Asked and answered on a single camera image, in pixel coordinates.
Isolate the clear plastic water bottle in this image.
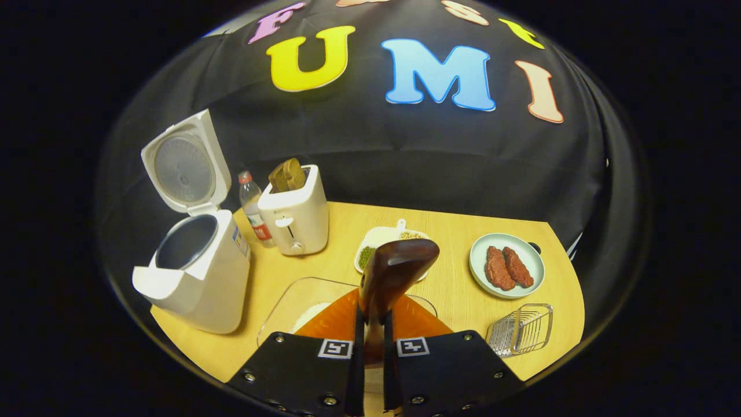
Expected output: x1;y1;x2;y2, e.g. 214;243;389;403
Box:
239;170;277;248

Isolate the brown toast slice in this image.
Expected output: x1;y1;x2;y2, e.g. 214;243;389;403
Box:
268;163;290;193
283;158;306;192

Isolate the pale green plate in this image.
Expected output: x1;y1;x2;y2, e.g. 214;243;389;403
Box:
469;233;546;299

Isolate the white rice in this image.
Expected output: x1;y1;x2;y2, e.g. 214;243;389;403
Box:
292;301;334;335

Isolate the brown wooden spoon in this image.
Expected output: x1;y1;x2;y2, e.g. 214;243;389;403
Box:
358;239;441;371

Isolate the metal wire chopstick holder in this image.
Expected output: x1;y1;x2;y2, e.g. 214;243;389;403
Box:
486;303;554;357

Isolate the white divided dish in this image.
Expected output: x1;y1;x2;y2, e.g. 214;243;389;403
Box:
354;219;432;283

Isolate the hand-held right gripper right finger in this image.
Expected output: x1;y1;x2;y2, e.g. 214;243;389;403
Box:
383;292;524;417

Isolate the clear plastic rice container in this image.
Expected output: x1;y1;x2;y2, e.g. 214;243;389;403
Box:
257;277;438;348

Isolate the white toaster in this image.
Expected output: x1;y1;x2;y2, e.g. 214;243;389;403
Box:
258;164;329;257

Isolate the white rice cooker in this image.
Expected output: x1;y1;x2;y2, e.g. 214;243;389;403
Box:
132;109;251;335

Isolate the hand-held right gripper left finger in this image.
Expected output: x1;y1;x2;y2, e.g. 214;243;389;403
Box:
227;288;365;417

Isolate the red-brown meat piece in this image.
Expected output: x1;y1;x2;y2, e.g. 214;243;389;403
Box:
485;246;516;291
502;247;534;288

